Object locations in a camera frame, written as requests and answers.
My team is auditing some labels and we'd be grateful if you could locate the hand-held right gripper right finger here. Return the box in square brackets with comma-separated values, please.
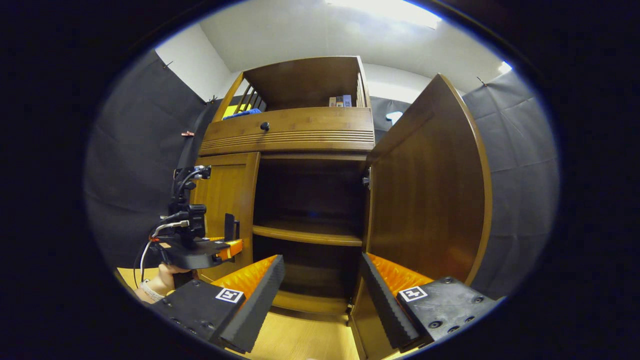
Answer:
[360, 252, 501, 352]

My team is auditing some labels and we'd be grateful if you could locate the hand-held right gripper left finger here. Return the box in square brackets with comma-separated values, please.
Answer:
[150, 254, 286, 355]

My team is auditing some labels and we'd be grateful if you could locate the wooden shoe cabinet door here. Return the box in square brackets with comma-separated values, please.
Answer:
[348, 73, 494, 360]
[191, 151, 262, 282]

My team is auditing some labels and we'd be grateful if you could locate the wooden double-door shoe cabinet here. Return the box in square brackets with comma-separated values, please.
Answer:
[190, 55, 377, 317]

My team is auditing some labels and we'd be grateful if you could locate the wooden inner cabinet shelf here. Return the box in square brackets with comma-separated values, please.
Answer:
[251, 220, 365, 247]

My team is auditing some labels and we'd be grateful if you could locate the wooden cabinet drawer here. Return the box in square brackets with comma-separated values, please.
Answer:
[198, 106, 376, 156]

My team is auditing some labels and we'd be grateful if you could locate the white wristband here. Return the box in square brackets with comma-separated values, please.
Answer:
[140, 279, 165, 302]

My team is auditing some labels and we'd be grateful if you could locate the black backdrop cloth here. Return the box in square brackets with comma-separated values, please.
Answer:
[82, 50, 561, 301]

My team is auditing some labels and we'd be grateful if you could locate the blue folded towel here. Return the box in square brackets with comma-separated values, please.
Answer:
[222, 108, 262, 120]

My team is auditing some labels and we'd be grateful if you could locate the large ceiling light panel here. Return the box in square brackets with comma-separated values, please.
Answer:
[325, 0, 443, 30]

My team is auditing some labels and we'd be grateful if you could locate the black door handle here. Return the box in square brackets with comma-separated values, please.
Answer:
[224, 213, 241, 241]

